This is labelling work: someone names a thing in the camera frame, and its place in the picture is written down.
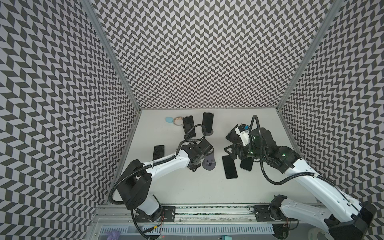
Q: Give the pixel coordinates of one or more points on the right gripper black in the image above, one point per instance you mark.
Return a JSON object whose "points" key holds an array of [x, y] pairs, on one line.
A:
{"points": [[237, 148]]}

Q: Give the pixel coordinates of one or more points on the black phone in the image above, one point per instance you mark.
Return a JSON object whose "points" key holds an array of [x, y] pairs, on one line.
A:
{"points": [[247, 164], [229, 167], [188, 125], [208, 119]]}

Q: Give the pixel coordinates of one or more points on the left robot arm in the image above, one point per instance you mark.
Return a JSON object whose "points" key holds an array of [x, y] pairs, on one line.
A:
{"points": [[133, 186]]}

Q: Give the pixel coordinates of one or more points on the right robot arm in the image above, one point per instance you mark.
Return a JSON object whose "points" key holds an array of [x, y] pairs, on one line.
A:
{"points": [[341, 216]]}

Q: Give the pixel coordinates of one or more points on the black square phone stand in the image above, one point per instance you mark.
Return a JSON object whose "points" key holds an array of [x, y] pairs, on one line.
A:
{"points": [[233, 137]]}

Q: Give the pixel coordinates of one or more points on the grey round stand centre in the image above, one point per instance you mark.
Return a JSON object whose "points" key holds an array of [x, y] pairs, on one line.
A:
{"points": [[209, 162]]}

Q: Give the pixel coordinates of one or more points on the grey round stand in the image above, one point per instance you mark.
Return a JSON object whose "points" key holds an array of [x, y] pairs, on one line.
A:
{"points": [[209, 162], [209, 133]]}

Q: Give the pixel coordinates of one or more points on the grey round stand back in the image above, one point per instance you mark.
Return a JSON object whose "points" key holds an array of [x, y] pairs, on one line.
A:
{"points": [[209, 133]]}

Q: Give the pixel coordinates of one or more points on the light blue round disc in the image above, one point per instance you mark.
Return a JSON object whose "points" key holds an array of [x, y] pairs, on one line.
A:
{"points": [[169, 120]]}

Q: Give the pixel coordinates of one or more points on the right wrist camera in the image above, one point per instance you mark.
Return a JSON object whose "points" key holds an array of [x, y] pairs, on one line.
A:
{"points": [[243, 132]]}

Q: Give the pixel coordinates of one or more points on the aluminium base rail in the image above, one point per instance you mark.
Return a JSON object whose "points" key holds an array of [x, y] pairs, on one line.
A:
{"points": [[184, 214]]}

